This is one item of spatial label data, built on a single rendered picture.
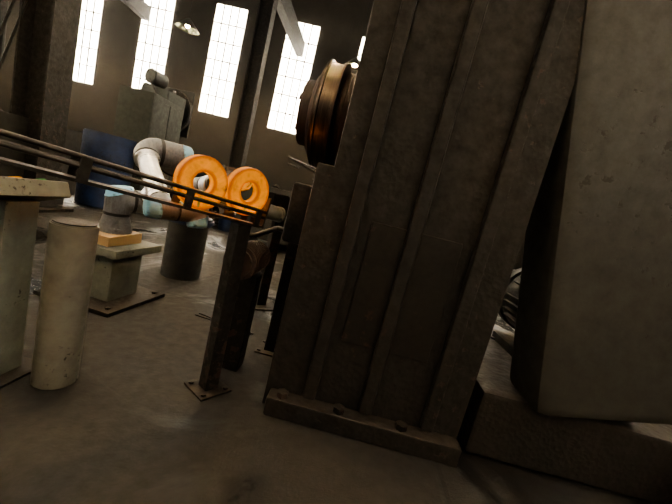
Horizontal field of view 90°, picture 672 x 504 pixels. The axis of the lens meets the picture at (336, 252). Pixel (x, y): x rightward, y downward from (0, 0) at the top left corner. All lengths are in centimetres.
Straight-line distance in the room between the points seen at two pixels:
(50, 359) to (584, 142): 172
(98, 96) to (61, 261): 1403
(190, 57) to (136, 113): 886
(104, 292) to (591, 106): 209
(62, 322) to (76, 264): 18
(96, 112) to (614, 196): 1480
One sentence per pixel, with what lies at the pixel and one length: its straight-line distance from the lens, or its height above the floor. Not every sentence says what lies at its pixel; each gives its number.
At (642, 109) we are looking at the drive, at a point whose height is 124.
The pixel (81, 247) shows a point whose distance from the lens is 123.
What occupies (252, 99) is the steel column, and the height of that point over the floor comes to 257.
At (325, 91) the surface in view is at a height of 116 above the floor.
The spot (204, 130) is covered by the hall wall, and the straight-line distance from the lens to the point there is 1301.
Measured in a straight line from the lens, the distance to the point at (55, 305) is 128.
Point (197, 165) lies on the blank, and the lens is 105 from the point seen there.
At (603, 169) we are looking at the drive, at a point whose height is 105.
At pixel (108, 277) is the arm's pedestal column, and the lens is 197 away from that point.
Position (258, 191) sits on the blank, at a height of 73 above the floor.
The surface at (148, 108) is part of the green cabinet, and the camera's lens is 503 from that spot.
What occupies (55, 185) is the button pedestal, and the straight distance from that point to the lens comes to 134.
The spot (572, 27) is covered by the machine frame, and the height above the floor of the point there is 142.
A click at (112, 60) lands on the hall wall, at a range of 1515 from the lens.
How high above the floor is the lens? 76
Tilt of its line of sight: 8 degrees down
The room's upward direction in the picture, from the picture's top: 14 degrees clockwise
